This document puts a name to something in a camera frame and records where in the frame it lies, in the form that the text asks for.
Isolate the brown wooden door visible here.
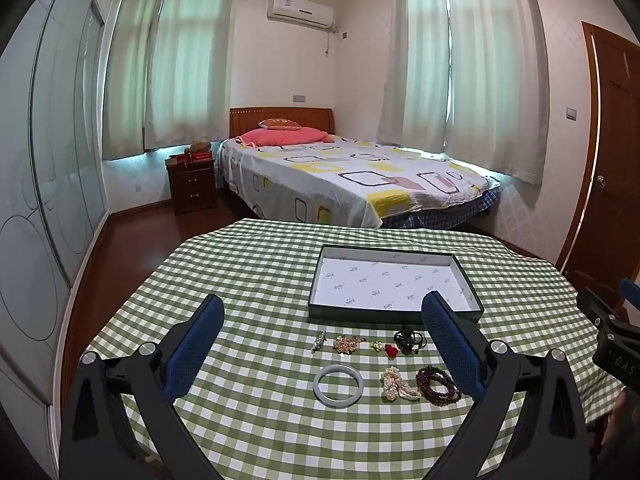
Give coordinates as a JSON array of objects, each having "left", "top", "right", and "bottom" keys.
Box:
[{"left": 555, "top": 21, "right": 640, "bottom": 306}]

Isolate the black cord ornament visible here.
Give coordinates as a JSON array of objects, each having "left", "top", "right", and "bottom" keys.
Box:
[{"left": 393, "top": 326, "right": 427, "bottom": 357}]

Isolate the white air conditioner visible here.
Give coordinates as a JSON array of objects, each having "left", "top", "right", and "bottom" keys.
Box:
[{"left": 266, "top": 0, "right": 335, "bottom": 31}]

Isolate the white sheer curtain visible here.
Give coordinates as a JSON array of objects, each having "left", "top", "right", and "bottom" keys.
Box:
[
  {"left": 376, "top": 0, "right": 451, "bottom": 148},
  {"left": 442, "top": 0, "right": 551, "bottom": 186},
  {"left": 145, "top": 0, "right": 236, "bottom": 151},
  {"left": 102, "top": 0, "right": 168, "bottom": 161}
]

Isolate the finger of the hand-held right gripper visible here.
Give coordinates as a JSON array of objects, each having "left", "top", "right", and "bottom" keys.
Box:
[
  {"left": 619, "top": 279, "right": 640, "bottom": 311},
  {"left": 576, "top": 287, "right": 623, "bottom": 332}
]

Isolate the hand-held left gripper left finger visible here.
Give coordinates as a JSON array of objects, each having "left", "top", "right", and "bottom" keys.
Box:
[{"left": 59, "top": 294, "right": 226, "bottom": 480}]

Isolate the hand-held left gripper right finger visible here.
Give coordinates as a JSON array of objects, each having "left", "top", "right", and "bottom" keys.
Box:
[{"left": 421, "top": 290, "right": 593, "bottom": 480}]

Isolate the blue plaid mattress cover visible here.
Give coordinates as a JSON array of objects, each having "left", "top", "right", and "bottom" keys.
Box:
[{"left": 380, "top": 192, "right": 501, "bottom": 231}]

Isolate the pale jade bangle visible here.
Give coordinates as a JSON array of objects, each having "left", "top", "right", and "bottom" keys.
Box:
[{"left": 312, "top": 364, "right": 364, "bottom": 403}]

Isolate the green checked tablecloth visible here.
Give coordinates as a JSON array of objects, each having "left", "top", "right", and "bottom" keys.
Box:
[{"left": 82, "top": 217, "right": 631, "bottom": 480}]

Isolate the flat red box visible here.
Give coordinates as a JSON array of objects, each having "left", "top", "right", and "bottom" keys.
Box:
[{"left": 167, "top": 152, "right": 213, "bottom": 166}]

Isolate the frosted glass wardrobe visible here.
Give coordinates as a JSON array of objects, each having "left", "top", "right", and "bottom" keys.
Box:
[{"left": 0, "top": 0, "right": 111, "bottom": 406}]

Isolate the pink pillow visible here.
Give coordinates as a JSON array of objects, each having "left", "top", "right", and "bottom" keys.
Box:
[{"left": 235, "top": 127, "right": 335, "bottom": 148}]

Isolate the red brown cushion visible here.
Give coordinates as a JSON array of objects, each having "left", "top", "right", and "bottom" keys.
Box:
[{"left": 257, "top": 118, "right": 304, "bottom": 132}]

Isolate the dark red bead bracelet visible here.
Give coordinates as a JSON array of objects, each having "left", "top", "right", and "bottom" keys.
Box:
[{"left": 416, "top": 365, "right": 462, "bottom": 406}]

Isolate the cream pearl bracelet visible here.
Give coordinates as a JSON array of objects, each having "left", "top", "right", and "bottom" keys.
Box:
[{"left": 380, "top": 366, "right": 422, "bottom": 403}]

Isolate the shallow green box tray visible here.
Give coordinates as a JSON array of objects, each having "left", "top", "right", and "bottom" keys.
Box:
[{"left": 306, "top": 244, "right": 485, "bottom": 326}]

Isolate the wooden bed headboard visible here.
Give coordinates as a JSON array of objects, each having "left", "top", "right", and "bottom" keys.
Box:
[{"left": 229, "top": 107, "right": 335, "bottom": 141}]

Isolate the patterned white bed sheet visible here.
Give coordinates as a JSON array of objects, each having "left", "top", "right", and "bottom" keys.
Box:
[{"left": 218, "top": 135, "right": 502, "bottom": 229}]

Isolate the pink gold chain jewelry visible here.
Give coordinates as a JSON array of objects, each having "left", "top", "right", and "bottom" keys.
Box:
[{"left": 332, "top": 336, "right": 366, "bottom": 358}]

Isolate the dark wooden nightstand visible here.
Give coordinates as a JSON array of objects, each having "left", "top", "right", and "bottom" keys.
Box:
[{"left": 166, "top": 155, "right": 218, "bottom": 216}]

